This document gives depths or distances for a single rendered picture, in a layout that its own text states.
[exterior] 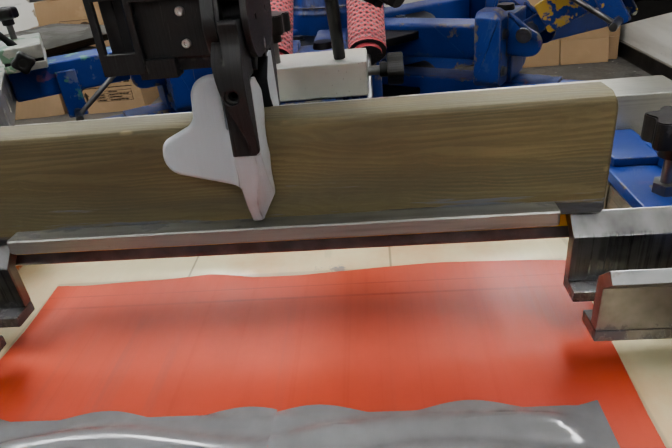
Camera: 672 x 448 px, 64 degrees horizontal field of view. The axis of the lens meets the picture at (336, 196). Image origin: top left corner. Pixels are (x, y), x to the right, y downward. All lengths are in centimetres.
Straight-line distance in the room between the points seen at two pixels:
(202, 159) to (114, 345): 16
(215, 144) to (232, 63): 6
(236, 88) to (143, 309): 22
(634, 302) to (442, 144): 13
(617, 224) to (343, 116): 18
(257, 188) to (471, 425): 17
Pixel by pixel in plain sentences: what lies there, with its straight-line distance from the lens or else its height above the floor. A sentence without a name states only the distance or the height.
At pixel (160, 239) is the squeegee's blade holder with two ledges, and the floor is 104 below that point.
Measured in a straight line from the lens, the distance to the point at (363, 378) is 35.
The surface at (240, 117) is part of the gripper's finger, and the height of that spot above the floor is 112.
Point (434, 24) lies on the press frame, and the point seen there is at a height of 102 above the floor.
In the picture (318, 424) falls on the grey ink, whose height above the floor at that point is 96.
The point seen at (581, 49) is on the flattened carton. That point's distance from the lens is 464.
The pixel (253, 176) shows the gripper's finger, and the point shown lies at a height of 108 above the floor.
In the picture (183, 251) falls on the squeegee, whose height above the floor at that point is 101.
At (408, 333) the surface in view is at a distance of 37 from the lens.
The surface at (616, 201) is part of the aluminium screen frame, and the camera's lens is 48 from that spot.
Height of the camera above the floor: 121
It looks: 28 degrees down
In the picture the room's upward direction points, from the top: 6 degrees counter-clockwise
